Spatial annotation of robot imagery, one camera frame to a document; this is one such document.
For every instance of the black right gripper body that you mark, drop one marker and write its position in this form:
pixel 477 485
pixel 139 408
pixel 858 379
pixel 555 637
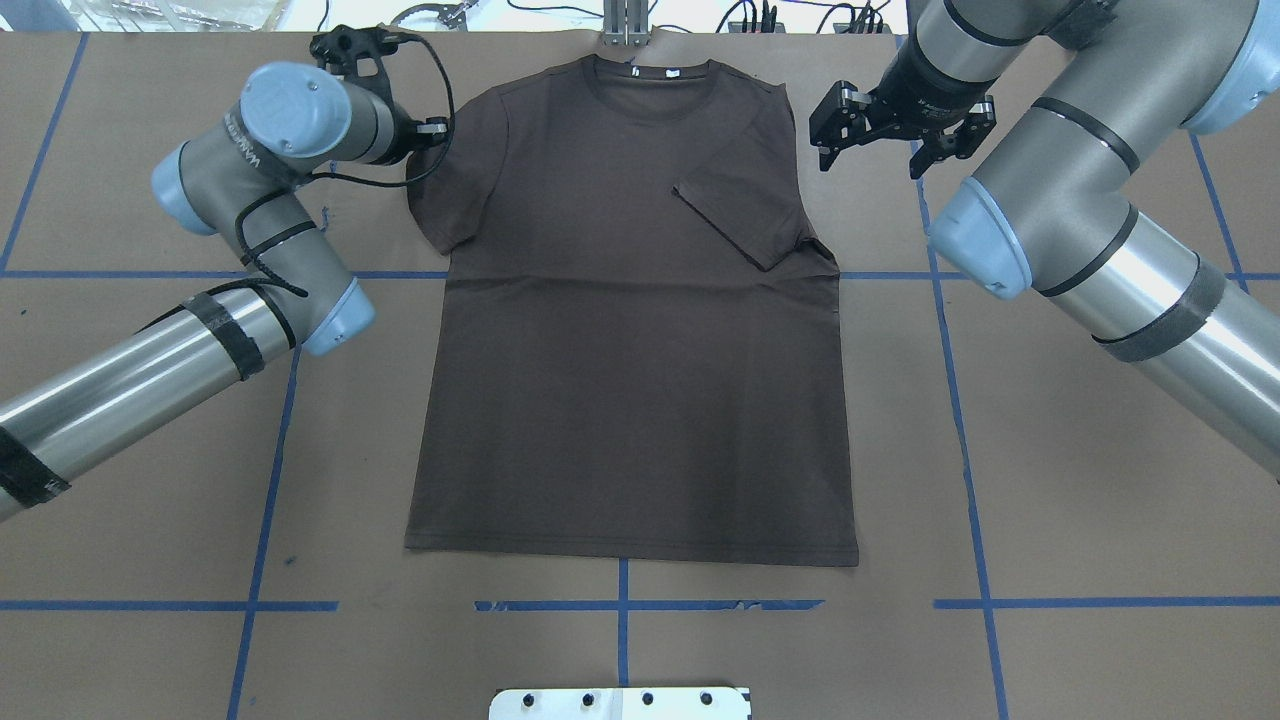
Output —
pixel 926 85

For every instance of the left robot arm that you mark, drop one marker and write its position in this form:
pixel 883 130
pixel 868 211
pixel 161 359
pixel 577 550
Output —
pixel 159 187

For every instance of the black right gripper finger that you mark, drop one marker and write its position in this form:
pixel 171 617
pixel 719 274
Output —
pixel 836 123
pixel 961 142

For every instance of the dark brown t-shirt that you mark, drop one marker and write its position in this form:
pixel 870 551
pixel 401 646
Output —
pixel 640 350

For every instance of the aluminium frame post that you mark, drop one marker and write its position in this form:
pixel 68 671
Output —
pixel 626 23

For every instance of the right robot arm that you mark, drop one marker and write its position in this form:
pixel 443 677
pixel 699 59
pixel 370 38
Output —
pixel 1045 210

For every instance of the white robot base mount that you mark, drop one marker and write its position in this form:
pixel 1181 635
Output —
pixel 663 702

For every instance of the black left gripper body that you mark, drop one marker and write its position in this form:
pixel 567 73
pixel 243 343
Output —
pixel 402 132

